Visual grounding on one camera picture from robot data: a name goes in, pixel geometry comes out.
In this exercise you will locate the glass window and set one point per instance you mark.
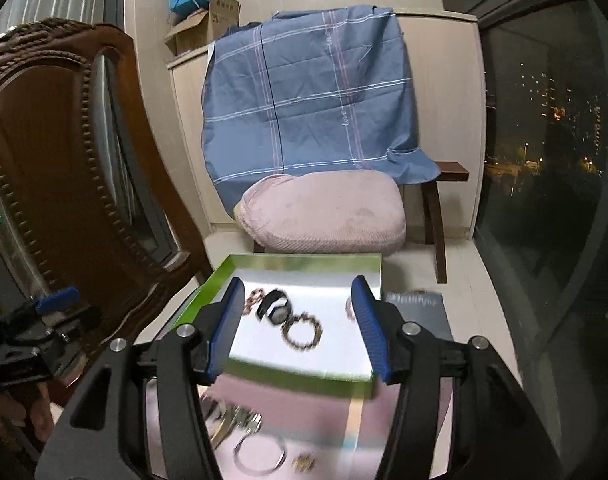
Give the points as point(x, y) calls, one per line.
point(533, 185)

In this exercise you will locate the person's left hand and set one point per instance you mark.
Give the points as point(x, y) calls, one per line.
point(34, 410)

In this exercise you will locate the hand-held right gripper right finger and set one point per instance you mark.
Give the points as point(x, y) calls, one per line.
point(371, 325)

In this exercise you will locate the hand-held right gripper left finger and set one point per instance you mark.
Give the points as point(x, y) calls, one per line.
point(226, 330)

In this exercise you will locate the green cardboard box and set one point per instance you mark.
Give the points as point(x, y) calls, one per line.
point(294, 382)

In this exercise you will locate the pink plaid cloth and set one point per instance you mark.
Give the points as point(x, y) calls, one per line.
point(324, 425)

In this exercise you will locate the silver bangle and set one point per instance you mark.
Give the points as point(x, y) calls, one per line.
point(236, 457)

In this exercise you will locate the blue plaid cloth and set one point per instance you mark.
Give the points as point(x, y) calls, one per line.
point(309, 110)

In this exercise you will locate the pink cushion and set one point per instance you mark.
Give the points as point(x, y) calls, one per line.
point(324, 215)

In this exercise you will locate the dark wooden armchair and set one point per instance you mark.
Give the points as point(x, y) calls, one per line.
point(453, 170)

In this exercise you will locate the carved wooden chair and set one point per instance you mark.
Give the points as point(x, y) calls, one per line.
point(59, 160)

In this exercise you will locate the gold flower charm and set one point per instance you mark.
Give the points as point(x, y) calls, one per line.
point(303, 462)

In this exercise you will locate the green stone pendant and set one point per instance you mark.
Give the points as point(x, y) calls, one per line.
point(244, 417)

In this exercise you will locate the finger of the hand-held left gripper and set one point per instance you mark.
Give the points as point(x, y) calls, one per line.
point(59, 299)

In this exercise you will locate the black wrist watch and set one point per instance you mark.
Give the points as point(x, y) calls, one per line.
point(276, 312)

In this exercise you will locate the brown cardboard box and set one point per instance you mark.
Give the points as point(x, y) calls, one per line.
point(224, 15)

